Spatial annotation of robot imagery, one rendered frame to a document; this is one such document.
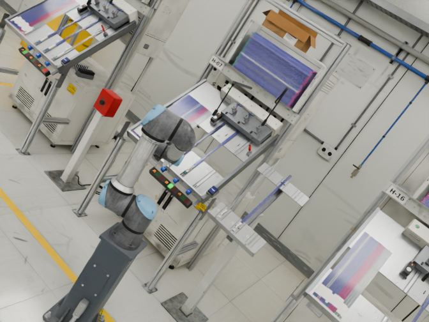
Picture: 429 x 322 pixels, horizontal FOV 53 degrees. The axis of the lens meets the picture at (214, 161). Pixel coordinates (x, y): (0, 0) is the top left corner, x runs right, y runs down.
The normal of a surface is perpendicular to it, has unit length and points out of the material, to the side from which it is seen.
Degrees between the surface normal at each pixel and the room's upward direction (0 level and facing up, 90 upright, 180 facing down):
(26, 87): 90
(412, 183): 90
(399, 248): 44
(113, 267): 90
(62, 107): 90
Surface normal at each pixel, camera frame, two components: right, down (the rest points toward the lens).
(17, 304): 0.53, -0.80
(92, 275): -0.24, 0.19
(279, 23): -0.33, -0.08
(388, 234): 0.06, -0.55
